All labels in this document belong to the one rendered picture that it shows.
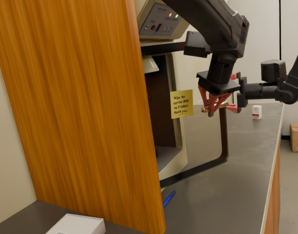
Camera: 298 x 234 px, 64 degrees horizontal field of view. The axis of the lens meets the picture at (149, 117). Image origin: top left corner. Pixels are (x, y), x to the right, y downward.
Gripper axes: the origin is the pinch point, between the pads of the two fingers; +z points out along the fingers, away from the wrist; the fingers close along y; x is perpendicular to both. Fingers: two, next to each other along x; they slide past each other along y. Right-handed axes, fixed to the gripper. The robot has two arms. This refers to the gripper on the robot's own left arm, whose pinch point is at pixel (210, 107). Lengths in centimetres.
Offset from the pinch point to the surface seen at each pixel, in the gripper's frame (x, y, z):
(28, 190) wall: -52, -24, 36
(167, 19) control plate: -6.4, -16.9, -19.9
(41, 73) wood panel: -40.1, -23.7, -6.5
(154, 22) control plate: -12.1, -14.2, -20.3
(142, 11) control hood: -17.7, -10.2, -24.1
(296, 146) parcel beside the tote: 229, -58, 154
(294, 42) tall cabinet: 260, -131, 52
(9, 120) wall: -52, -35, 14
